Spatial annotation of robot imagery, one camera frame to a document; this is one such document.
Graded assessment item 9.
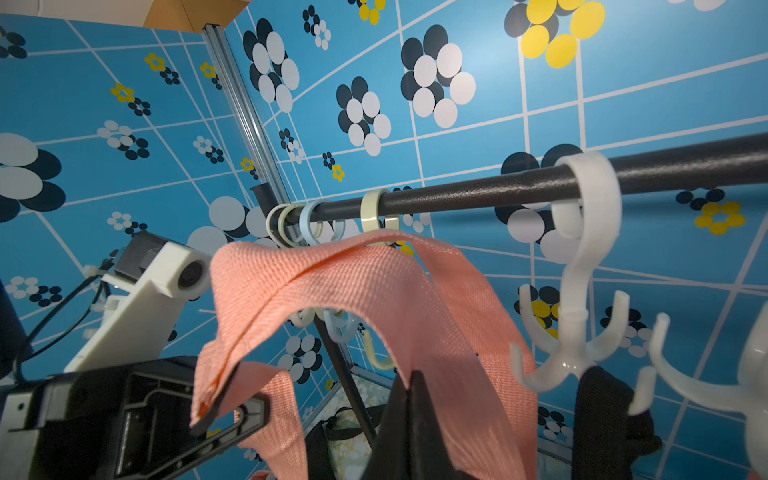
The light blue hook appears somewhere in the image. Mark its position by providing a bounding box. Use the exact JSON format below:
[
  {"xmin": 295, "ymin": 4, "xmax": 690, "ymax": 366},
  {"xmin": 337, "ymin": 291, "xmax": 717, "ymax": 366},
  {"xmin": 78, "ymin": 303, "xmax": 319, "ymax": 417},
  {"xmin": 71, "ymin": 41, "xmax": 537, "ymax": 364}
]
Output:
[{"xmin": 298, "ymin": 199, "xmax": 361, "ymax": 346}]

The black sling bag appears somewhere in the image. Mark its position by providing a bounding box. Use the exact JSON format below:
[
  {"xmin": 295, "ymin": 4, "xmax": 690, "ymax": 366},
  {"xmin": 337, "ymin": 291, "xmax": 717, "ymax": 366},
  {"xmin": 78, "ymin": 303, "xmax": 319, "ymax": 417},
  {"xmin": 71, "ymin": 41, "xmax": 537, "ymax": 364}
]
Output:
[
  {"xmin": 571, "ymin": 366, "xmax": 663, "ymax": 480},
  {"xmin": 305, "ymin": 407, "xmax": 372, "ymax": 480}
]

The pink sling bag long strap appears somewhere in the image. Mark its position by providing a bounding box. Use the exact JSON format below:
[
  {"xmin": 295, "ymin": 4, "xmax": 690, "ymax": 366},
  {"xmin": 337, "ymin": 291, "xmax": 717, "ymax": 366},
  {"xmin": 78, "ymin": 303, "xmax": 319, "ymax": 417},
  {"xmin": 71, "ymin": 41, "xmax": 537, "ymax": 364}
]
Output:
[{"xmin": 189, "ymin": 229, "xmax": 540, "ymax": 480}]

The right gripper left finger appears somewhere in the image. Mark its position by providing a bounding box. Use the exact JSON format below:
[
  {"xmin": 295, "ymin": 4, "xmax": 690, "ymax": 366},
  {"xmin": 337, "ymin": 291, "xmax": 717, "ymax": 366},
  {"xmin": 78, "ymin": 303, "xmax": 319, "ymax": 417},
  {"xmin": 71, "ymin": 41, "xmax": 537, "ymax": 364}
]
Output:
[{"xmin": 362, "ymin": 371, "xmax": 420, "ymax": 480}]

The white hook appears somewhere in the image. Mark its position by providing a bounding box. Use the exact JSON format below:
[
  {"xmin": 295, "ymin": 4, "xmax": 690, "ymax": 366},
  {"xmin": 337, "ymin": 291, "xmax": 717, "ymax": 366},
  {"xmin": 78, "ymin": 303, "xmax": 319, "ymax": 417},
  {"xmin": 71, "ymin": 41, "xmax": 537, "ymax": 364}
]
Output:
[
  {"xmin": 265, "ymin": 203, "xmax": 314, "ymax": 328},
  {"xmin": 627, "ymin": 299, "xmax": 768, "ymax": 480},
  {"xmin": 510, "ymin": 152, "xmax": 630, "ymax": 393}
]

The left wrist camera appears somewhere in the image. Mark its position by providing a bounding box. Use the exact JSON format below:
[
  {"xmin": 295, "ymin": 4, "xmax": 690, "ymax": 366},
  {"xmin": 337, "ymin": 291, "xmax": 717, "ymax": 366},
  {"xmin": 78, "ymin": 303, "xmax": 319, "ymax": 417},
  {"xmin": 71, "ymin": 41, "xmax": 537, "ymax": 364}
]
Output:
[{"xmin": 64, "ymin": 231, "xmax": 211, "ymax": 373}]

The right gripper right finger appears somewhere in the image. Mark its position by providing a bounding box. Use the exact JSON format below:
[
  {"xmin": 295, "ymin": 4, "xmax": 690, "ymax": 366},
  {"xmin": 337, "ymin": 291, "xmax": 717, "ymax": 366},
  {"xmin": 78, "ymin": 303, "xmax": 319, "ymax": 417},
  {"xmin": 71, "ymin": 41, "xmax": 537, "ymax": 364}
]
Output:
[{"xmin": 413, "ymin": 371, "xmax": 472, "ymax": 480}]

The black clothes rack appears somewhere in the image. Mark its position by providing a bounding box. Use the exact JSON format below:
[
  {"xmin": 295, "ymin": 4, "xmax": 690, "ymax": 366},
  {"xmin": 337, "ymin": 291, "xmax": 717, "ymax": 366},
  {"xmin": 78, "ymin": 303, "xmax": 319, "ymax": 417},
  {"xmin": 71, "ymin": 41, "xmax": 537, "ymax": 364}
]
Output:
[{"xmin": 213, "ymin": 133, "xmax": 767, "ymax": 450}]

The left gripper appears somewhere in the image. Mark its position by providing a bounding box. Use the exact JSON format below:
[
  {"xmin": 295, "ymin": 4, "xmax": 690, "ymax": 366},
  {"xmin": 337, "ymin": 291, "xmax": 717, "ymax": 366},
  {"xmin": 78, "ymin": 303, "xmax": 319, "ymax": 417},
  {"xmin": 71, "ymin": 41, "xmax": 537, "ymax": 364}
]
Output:
[{"xmin": 1, "ymin": 356, "xmax": 270, "ymax": 479}]

